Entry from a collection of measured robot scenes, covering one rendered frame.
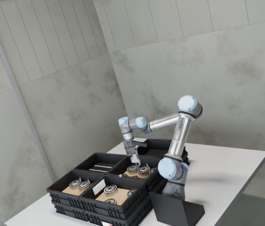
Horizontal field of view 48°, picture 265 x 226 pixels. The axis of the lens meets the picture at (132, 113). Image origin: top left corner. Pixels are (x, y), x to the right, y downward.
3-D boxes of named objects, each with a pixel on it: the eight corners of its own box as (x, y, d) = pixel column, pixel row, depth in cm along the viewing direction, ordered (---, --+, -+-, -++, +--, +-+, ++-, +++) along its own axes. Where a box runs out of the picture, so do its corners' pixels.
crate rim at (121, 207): (79, 200, 211) (78, 197, 211) (106, 176, 233) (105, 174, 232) (121, 210, 186) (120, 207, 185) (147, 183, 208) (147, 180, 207)
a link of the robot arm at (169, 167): (180, 183, 187) (204, 102, 197) (170, 180, 175) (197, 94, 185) (163, 177, 194) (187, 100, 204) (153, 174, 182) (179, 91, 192)
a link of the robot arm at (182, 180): (188, 185, 197) (191, 165, 200) (180, 182, 186) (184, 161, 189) (171, 181, 203) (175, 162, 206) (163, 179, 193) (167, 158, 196)
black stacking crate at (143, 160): (171, 171, 232) (168, 158, 228) (151, 194, 211) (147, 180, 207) (131, 167, 257) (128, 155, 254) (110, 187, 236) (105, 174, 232)
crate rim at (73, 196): (106, 176, 233) (105, 174, 232) (79, 200, 212) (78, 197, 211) (73, 171, 258) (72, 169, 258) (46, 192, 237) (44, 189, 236)
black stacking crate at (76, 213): (113, 198, 239) (109, 186, 235) (88, 223, 218) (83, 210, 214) (80, 191, 264) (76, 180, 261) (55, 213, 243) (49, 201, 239)
